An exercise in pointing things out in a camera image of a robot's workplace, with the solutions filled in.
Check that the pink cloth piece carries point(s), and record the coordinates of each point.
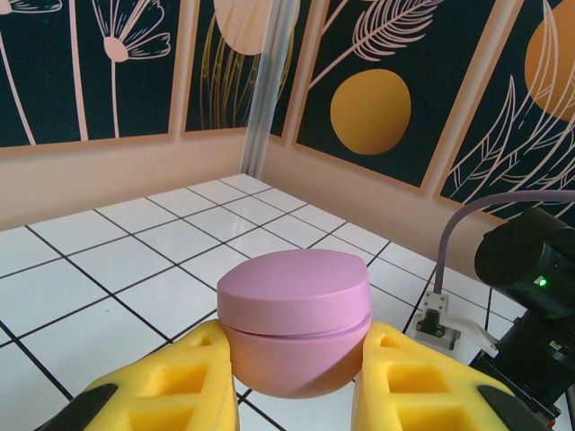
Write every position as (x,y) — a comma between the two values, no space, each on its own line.
(292,305)

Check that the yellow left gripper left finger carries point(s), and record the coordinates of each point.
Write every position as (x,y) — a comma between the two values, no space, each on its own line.
(179,381)

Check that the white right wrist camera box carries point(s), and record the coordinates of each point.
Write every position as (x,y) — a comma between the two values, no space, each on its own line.
(438,321)

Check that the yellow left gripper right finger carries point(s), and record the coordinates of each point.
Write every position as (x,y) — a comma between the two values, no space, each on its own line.
(413,381)

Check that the aluminium frame post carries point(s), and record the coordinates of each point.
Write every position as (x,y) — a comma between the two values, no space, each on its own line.
(269,90)

